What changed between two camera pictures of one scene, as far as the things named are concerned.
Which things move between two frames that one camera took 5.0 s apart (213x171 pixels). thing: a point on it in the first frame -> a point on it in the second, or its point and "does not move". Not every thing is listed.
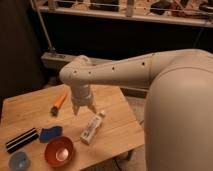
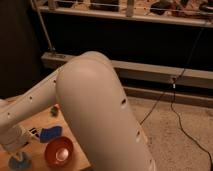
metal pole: (42, 25) does not move
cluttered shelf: (197, 13) does not move
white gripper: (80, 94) -> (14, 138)
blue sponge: (50, 132) does not move
